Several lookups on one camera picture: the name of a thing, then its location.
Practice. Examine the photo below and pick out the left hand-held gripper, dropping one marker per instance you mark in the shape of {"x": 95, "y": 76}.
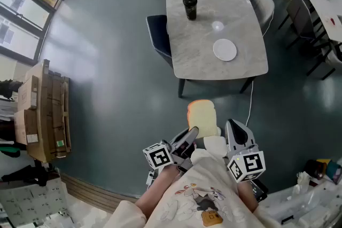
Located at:
{"x": 158, "y": 157}

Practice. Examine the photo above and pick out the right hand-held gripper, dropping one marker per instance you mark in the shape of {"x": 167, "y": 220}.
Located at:
{"x": 248, "y": 165}

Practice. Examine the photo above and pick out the slice of white bread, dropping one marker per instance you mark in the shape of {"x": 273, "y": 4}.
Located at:
{"x": 203, "y": 117}

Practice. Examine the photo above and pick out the white round plate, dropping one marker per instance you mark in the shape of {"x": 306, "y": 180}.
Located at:
{"x": 225, "y": 50}

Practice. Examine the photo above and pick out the person's left forearm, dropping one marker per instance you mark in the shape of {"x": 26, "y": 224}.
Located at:
{"x": 156, "y": 192}

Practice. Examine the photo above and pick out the person's right forearm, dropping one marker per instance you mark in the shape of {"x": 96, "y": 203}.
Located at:
{"x": 247, "y": 195}

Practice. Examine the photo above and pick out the person's cream printed shirt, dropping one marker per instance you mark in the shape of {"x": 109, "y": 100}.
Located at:
{"x": 203, "y": 168}

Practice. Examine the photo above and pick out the black display device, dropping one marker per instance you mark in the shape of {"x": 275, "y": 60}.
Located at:
{"x": 259, "y": 189}

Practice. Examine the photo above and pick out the black round container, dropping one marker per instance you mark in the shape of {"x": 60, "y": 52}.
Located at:
{"x": 314, "y": 169}

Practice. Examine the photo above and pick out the white cluttered workbench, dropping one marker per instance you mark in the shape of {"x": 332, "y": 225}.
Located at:
{"x": 307, "y": 208}

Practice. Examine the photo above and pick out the teal container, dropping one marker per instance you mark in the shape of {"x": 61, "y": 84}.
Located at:
{"x": 334, "y": 172}

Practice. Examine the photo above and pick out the dark blue upholstered chair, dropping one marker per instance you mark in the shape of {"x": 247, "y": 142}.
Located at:
{"x": 159, "y": 34}

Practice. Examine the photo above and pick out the pale grey chair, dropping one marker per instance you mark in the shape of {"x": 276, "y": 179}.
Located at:
{"x": 332, "y": 58}

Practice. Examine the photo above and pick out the black lidded cup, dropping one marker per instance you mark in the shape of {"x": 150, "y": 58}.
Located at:
{"x": 190, "y": 8}

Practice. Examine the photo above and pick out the light grey shell chair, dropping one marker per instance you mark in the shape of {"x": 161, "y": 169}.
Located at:
{"x": 263, "y": 8}

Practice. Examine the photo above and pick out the dark grey chair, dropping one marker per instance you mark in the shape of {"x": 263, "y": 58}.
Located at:
{"x": 302, "y": 18}

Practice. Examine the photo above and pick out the stack of flattened cardboard boxes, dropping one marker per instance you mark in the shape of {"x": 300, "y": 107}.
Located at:
{"x": 50, "y": 114}

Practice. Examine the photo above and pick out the white table with red stain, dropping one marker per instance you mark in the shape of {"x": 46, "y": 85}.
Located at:
{"x": 327, "y": 13}

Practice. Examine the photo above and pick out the white perforated board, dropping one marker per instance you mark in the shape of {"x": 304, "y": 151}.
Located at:
{"x": 32, "y": 203}

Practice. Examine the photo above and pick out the black-framed window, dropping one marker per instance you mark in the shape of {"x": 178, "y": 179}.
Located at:
{"x": 24, "y": 8}

